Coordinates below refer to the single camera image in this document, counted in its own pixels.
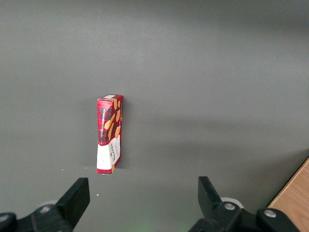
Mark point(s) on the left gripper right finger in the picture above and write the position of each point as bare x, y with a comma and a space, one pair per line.
210, 203

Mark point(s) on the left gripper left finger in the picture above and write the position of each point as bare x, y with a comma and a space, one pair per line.
70, 205

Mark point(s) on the red shortbread cookie box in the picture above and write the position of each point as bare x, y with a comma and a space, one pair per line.
108, 125

